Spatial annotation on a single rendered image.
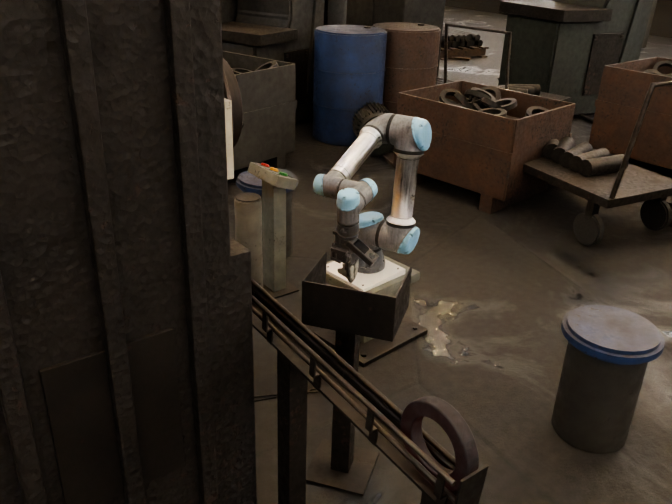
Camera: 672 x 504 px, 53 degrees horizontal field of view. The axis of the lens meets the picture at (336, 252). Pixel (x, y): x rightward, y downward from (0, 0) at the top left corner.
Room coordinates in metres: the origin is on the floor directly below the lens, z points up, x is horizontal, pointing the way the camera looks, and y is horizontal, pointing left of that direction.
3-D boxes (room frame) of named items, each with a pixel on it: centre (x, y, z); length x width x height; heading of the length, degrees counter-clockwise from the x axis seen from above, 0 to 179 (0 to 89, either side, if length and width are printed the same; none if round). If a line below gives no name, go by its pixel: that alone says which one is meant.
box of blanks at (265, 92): (4.62, 0.95, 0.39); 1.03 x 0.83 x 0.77; 143
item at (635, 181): (4.00, -1.50, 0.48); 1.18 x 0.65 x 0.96; 28
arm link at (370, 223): (2.52, -0.14, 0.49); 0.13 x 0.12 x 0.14; 61
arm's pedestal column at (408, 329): (2.53, -0.13, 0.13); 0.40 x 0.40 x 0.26; 44
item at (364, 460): (1.68, -0.07, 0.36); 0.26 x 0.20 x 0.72; 73
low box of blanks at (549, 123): (4.46, -0.95, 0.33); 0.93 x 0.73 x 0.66; 45
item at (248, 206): (2.76, 0.39, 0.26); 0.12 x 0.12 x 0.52
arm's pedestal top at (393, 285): (2.53, -0.13, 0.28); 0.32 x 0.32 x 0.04; 44
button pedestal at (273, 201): (2.89, 0.29, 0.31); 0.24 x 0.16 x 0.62; 38
